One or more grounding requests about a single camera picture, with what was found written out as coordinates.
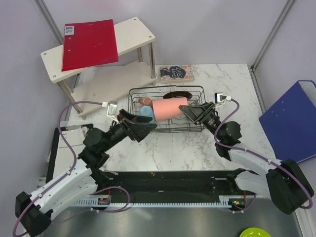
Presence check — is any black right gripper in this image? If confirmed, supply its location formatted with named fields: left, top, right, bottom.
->
left=178, top=102, right=224, bottom=141

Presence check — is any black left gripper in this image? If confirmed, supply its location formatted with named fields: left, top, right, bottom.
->
left=101, top=109, right=157, bottom=152

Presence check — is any light blue ceramic mug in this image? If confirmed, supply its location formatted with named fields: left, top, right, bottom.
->
left=139, top=105, right=155, bottom=123

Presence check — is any pink patterned ceramic mug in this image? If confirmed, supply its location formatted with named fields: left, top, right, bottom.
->
left=138, top=97, right=153, bottom=106

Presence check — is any tall pink plastic cup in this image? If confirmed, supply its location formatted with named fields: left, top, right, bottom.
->
left=153, top=97, right=188, bottom=121

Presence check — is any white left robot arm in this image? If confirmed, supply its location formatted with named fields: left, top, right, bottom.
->
left=13, top=109, right=157, bottom=237

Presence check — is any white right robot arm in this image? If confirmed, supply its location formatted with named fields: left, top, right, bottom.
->
left=179, top=102, right=315, bottom=214

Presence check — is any dark brown plate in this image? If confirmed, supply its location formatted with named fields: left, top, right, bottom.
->
left=163, top=91, right=193, bottom=100

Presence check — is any paperback book with dark cover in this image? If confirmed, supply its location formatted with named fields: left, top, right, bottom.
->
left=160, top=65, right=195, bottom=84

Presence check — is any white two-tier shelf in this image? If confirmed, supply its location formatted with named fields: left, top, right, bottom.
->
left=41, top=17, right=157, bottom=119

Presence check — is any black clipboard with paper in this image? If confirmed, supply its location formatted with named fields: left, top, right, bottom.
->
left=48, top=123, right=93, bottom=178

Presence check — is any red folder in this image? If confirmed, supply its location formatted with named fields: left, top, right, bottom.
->
left=62, top=19, right=119, bottom=72

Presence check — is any green plastic bowl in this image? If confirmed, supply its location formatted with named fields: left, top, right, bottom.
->
left=239, top=227, right=271, bottom=237

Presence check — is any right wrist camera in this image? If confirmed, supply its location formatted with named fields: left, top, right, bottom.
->
left=214, top=92, right=226, bottom=105

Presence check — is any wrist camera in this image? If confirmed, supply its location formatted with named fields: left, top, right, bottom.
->
left=107, top=101, right=118, bottom=121
left=214, top=92, right=226, bottom=105

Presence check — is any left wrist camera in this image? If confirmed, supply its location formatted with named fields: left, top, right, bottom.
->
left=107, top=101, right=118, bottom=121

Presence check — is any black wire dish rack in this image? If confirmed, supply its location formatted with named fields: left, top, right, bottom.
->
left=128, top=85, right=206, bottom=133

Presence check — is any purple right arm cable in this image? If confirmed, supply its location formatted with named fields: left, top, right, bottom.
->
left=214, top=97, right=312, bottom=210

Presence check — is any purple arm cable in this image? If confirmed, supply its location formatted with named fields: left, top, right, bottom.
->
left=12, top=100, right=109, bottom=237
left=214, top=97, right=312, bottom=210

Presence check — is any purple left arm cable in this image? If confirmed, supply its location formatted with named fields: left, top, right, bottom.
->
left=12, top=100, right=109, bottom=237

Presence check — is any blue ring binder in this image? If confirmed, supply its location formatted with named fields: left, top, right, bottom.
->
left=259, top=80, right=316, bottom=163

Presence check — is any white slotted cable duct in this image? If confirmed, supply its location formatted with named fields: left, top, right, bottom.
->
left=71, top=196, right=246, bottom=209

